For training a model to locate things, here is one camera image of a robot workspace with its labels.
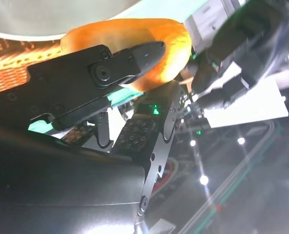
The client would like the orange wicker basket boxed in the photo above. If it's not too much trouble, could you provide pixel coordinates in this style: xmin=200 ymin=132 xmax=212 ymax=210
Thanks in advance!
xmin=0 ymin=35 xmax=63 ymax=96

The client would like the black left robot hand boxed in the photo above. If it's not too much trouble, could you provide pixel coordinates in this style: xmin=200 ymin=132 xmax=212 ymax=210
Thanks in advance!
xmin=190 ymin=0 xmax=289 ymax=110

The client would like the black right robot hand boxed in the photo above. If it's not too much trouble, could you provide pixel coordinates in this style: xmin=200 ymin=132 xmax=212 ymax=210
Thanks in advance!
xmin=0 ymin=40 xmax=186 ymax=234

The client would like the round orange-striped bread bun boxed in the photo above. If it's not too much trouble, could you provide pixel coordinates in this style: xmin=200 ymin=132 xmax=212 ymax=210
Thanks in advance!
xmin=60 ymin=18 xmax=193 ymax=93

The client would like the grey-green bowl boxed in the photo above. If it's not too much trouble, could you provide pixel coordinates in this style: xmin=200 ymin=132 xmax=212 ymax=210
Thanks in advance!
xmin=0 ymin=0 xmax=142 ymax=41

